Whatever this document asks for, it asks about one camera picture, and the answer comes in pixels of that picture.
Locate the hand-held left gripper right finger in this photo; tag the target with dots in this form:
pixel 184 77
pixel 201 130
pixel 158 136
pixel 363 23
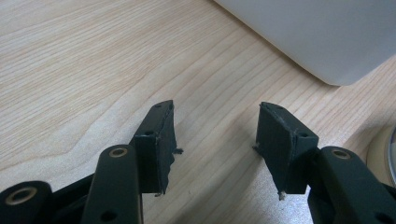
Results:
pixel 285 155

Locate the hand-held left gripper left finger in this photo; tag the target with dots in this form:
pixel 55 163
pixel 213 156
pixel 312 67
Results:
pixel 154 152

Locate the white storage box base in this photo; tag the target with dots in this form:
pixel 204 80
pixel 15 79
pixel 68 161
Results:
pixel 327 34

